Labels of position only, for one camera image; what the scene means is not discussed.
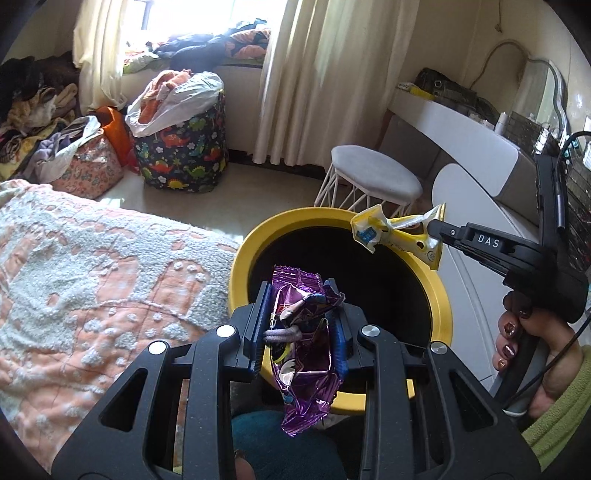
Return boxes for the lavender garment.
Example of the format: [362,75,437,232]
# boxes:
[33,130,77,164]

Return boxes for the orange bag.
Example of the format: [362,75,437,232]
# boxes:
[95,106,139,174]

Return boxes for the grey hair tie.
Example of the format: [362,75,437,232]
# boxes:
[262,326,302,345]

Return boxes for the person's right hand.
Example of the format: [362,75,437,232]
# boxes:
[492,293,583,418]

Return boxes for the dark camouflage bag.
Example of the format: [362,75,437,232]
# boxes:
[412,67,481,112]

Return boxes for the grey curved cable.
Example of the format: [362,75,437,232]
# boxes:
[470,40,529,89]

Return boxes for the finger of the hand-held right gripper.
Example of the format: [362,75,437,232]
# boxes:
[426,217,467,252]

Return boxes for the yellow snack wrapper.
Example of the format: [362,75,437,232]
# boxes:
[349,202,448,272]

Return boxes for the person's left hand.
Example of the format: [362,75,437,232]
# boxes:
[233,450,256,480]

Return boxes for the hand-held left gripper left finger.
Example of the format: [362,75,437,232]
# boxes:
[51,281,274,480]

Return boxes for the cream curtain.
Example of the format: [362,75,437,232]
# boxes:
[252,0,421,167]
[73,0,155,112]

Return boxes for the dinosaur print fabric basket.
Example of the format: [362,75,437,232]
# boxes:
[133,92,229,193]

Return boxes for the dark framed window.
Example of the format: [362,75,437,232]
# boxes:
[139,0,291,42]

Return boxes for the dark organizer box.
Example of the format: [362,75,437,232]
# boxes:
[501,111,571,155]

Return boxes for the orange clothes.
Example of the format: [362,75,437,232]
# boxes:
[137,69,195,127]

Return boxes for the wavy framed mirror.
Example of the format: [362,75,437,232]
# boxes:
[510,58,570,137]

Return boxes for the purple snack wrapper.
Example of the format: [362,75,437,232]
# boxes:
[269,264,347,437]

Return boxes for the white wire stool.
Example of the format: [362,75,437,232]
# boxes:
[314,144,424,217]

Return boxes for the person's teal pants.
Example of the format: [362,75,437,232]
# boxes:
[231,410,347,480]

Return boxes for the pink floral fabric basket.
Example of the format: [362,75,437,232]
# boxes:
[50,134,125,200]

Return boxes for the yellow trash bin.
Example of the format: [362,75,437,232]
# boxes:
[228,207,453,416]

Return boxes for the yellow box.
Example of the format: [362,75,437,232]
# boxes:
[398,82,435,99]

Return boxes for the pile of dark clothes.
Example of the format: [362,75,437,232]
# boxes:
[122,28,273,75]

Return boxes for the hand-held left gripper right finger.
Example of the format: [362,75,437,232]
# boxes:
[324,278,541,480]

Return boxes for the crumpled white plastic bag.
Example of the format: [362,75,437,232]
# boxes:
[44,115,103,183]

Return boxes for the large white plastic bag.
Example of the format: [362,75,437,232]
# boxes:
[124,71,225,138]

